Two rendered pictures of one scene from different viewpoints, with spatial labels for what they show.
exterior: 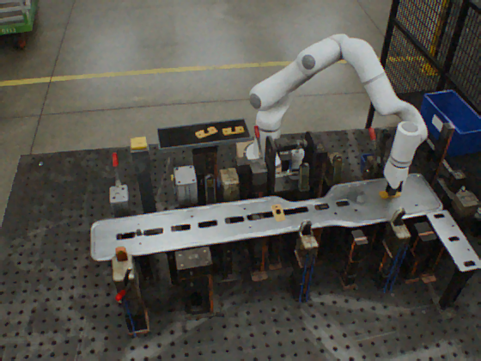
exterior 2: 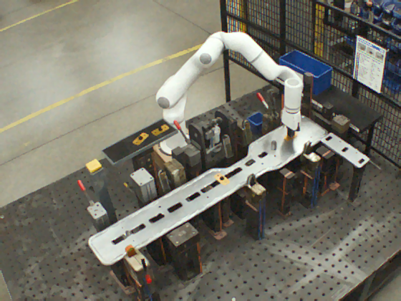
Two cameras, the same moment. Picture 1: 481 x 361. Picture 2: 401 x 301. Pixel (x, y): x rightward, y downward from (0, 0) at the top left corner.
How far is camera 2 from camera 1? 0.57 m
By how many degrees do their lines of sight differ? 15
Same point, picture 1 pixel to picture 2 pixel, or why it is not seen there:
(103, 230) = (99, 242)
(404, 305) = (329, 210)
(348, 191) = (261, 145)
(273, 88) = (176, 87)
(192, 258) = (182, 234)
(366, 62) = (249, 46)
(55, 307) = not seen: outside the picture
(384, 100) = (270, 69)
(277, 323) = (252, 259)
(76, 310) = not seen: outside the picture
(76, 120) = not seen: outside the picture
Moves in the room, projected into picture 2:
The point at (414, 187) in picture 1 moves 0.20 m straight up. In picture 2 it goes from (303, 125) to (305, 95)
